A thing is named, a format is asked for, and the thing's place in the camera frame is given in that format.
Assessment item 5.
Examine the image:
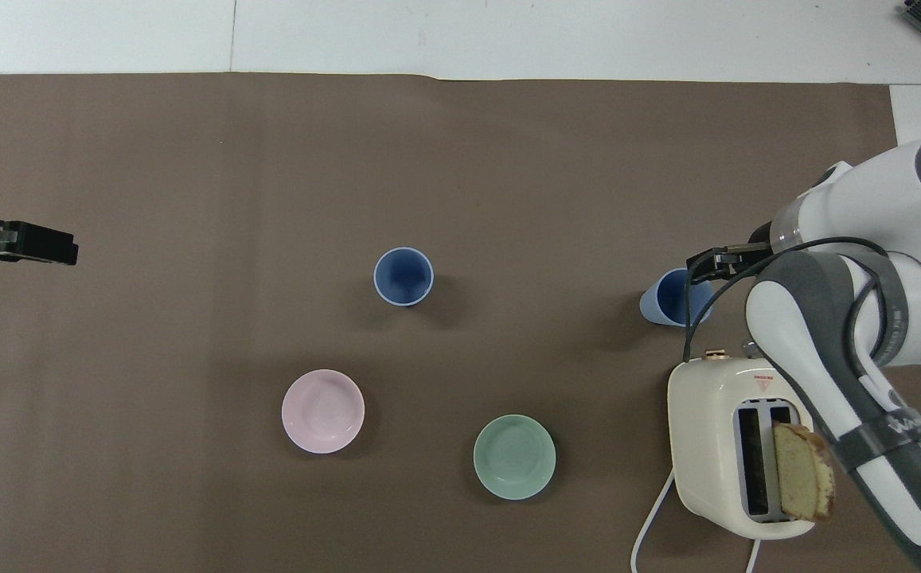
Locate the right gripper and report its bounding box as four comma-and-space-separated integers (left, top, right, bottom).
739, 220, 779, 260

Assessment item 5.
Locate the light blue cup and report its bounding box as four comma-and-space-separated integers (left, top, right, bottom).
639, 268, 714, 329

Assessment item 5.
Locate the cream toaster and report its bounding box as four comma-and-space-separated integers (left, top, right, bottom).
667, 348, 816, 541

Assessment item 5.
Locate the bread slice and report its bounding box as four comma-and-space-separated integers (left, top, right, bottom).
772, 423, 836, 524

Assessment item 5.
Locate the green bowl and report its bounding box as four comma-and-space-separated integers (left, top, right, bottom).
473, 415, 557, 501

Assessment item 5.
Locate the dark blue cup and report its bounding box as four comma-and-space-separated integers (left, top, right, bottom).
373, 247, 435, 307

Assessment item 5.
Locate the pink bowl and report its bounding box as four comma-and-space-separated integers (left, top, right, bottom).
282, 369, 365, 455

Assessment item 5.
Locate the black cable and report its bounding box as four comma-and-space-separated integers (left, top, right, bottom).
683, 236, 921, 470

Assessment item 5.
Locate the white toaster cable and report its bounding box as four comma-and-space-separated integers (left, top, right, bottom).
630, 468, 763, 573

